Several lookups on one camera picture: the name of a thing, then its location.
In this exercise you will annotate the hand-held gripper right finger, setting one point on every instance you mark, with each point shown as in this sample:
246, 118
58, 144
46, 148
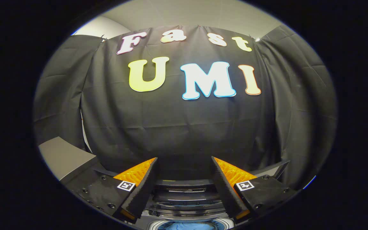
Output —
224, 188

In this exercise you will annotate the black backdrop cloth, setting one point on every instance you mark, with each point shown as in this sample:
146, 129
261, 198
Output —
184, 127

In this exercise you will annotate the grey washing machine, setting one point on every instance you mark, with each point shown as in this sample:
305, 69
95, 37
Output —
149, 222

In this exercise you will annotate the grey cabinet with dark top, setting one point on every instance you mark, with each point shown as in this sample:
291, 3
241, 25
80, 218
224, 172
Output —
62, 156

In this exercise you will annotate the light blue polo shirt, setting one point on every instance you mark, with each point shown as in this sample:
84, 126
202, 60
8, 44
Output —
187, 226

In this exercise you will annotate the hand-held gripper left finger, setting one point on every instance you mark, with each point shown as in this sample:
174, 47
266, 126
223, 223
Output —
144, 188

